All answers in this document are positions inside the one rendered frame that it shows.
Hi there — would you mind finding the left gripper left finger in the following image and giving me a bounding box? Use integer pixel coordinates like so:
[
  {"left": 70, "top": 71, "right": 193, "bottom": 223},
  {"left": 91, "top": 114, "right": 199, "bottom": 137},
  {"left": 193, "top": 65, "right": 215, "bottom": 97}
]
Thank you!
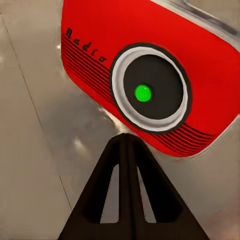
[{"left": 58, "top": 133, "right": 133, "bottom": 240}]

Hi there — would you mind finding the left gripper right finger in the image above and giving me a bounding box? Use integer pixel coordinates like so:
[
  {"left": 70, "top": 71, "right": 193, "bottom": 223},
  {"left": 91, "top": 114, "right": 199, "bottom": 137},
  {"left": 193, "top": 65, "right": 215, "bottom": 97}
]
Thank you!
[{"left": 125, "top": 133, "right": 210, "bottom": 240}]

